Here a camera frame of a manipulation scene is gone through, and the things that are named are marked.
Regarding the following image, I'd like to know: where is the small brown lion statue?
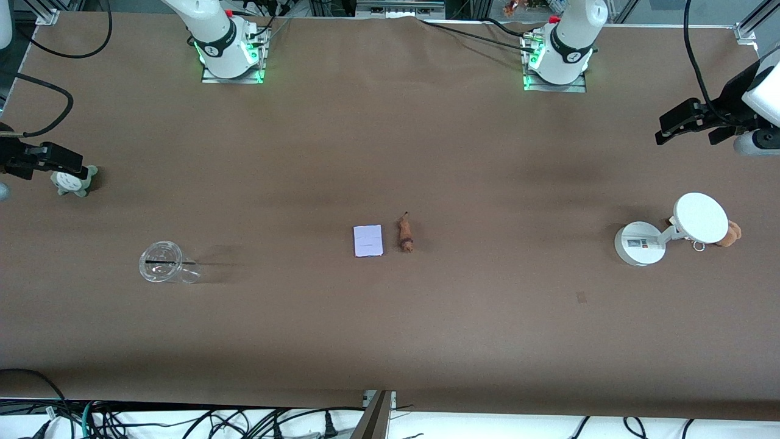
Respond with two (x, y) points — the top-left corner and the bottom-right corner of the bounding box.
(397, 211), (415, 254)

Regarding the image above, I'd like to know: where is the grey Totoro plush toy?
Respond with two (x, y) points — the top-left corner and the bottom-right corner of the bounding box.
(51, 165), (99, 198)

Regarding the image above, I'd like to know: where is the white round desk lamp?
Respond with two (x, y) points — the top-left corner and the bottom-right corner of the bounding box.
(614, 192), (729, 268)

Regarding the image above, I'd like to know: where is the clear plastic cup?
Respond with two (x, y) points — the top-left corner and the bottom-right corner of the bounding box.
(138, 240), (202, 285)

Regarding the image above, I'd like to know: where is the brown table cover sheet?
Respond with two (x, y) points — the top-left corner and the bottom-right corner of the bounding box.
(0, 11), (780, 421)

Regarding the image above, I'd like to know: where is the grey metal box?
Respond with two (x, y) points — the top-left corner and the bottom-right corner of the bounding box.
(356, 0), (447, 19)

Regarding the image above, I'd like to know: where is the grey brown support beam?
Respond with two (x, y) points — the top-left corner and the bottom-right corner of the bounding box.
(349, 391), (394, 439)

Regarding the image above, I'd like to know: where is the aluminium frame extrusion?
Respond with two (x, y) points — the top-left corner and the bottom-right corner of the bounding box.
(740, 0), (780, 34)

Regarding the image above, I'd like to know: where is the brown bear plush keychain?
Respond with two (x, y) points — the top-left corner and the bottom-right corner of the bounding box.
(692, 221), (743, 252)

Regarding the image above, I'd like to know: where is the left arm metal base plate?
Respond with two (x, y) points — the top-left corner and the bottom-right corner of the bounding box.
(522, 34), (587, 93)

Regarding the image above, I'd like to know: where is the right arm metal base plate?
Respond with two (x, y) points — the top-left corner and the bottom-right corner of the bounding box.
(201, 27), (267, 85)

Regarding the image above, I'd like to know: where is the short black base cable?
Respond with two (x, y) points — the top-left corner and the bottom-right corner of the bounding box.
(484, 17), (532, 40)

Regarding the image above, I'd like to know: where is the black floor cable arc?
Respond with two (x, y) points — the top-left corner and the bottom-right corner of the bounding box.
(0, 368), (75, 439)

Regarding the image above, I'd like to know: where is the long black base cable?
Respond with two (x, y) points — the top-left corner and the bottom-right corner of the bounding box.
(417, 20), (540, 54)

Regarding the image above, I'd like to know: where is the black right base cable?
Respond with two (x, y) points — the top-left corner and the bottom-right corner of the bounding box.
(235, 0), (293, 37)

